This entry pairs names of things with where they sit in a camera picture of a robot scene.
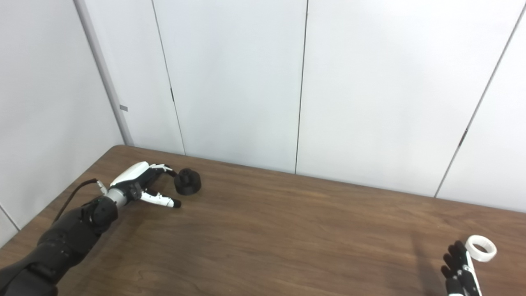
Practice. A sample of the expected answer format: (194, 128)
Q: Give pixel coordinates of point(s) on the gray wall corner post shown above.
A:
(100, 61)

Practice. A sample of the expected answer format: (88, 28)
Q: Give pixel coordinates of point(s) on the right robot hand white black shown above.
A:
(458, 275)

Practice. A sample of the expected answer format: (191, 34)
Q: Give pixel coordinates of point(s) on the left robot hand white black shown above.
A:
(131, 176)

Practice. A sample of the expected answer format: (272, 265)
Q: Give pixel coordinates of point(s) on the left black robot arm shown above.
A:
(61, 242)

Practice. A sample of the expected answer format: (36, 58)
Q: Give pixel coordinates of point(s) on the round black plastic part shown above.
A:
(189, 183)

